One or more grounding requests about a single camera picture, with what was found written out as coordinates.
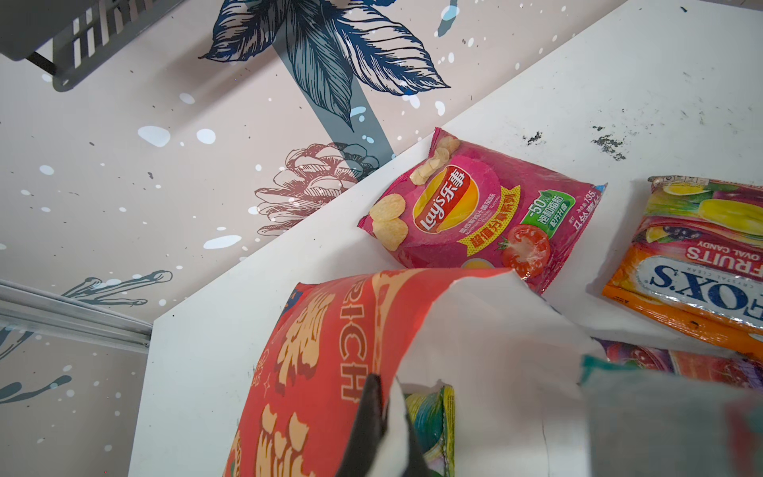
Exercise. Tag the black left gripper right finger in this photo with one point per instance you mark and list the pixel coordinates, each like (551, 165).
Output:
(409, 455)

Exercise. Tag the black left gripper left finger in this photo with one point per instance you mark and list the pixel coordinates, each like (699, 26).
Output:
(367, 432)

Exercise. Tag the red paper gift bag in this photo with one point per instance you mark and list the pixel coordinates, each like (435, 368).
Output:
(512, 360)

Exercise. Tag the pink Lay's chips bag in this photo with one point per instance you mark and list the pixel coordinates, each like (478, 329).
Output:
(467, 206)

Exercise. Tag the purple Fox's berries bag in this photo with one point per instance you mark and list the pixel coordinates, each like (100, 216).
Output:
(737, 372)

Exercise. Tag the orange Fox's candy bag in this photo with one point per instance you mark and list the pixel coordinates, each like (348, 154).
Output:
(695, 262)

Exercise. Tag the green snack packet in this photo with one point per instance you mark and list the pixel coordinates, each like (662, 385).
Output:
(433, 416)

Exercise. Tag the black wall basket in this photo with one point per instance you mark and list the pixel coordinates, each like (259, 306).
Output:
(69, 40)

